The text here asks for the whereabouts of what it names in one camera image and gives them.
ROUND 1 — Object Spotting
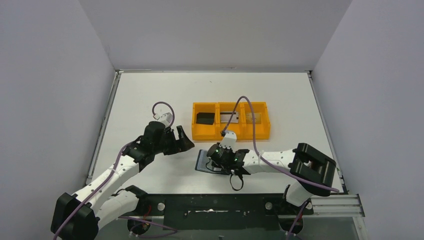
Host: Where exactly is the purple cable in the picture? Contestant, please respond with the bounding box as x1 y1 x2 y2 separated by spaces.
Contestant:
220 96 340 240
52 101 180 240

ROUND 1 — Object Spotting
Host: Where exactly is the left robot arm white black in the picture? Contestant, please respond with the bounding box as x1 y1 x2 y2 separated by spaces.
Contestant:
50 121 195 240

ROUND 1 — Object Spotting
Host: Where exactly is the blue leather card holder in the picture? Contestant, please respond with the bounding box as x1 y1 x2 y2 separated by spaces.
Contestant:
194 149 229 176

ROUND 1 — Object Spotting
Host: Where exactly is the orange three-compartment bin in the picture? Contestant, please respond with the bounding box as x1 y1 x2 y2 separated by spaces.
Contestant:
191 102 271 141

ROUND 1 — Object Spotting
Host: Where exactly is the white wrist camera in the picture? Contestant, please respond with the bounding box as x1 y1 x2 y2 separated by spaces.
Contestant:
219 130 237 150
153 112 174 128

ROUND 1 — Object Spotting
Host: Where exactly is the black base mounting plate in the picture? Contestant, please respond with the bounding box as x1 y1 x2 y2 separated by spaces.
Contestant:
126 193 301 231

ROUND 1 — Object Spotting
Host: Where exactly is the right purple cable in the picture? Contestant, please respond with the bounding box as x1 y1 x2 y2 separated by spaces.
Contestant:
220 96 340 240

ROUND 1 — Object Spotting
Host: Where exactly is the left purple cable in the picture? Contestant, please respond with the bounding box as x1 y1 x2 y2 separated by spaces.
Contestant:
52 101 180 240

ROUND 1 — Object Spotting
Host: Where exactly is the gold card in bin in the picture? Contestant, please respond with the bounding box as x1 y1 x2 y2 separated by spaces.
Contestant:
245 112 262 124

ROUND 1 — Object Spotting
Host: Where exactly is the black card in bin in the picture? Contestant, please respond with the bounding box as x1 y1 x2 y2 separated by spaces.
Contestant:
195 112 215 125

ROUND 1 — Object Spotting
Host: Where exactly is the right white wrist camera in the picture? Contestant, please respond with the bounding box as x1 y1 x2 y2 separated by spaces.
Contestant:
219 130 237 150

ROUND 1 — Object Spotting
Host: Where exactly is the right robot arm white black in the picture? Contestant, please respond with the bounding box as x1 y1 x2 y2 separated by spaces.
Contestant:
206 143 339 207

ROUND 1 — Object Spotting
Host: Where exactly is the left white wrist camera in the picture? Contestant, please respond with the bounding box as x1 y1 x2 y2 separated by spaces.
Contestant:
153 112 174 128

